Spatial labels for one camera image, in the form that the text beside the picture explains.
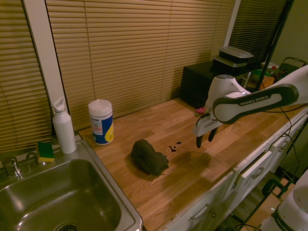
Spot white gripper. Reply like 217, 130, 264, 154
192, 111, 220, 149

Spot dark green towel cloth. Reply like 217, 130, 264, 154
130, 139, 169, 176

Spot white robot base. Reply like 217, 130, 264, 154
258, 178, 308, 231

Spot dark spill crumbs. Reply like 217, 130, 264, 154
167, 141, 182, 153

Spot black cabinet box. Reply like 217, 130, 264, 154
181, 60, 252, 109

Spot white drawer front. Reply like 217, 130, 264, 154
239, 151, 273, 179
269, 125, 299, 154

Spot black lidded container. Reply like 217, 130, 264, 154
212, 55, 247, 76
218, 46, 255, 64

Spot orange box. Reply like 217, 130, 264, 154
261, 76, 275, 90

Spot black clamp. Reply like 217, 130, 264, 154
262, 178, 289, 199

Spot disinfecting wipes canister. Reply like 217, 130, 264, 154
88, 99, 115, 146

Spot beige window blind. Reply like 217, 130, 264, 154
45, 0, 235, 119
0, 0, 53, 153

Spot black tripod stand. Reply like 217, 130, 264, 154
255, 0, 295, 90

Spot dark window blind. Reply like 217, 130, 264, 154
228, 0, 288, 71

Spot white water bottle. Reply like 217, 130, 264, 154
51, 96, 77, 154

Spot stainless steel sink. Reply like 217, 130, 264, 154
0, 139, 143, 231

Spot green yellow sponge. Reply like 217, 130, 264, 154
36, 141, 55, 164

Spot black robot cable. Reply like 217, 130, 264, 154
264, 105, 308, 183

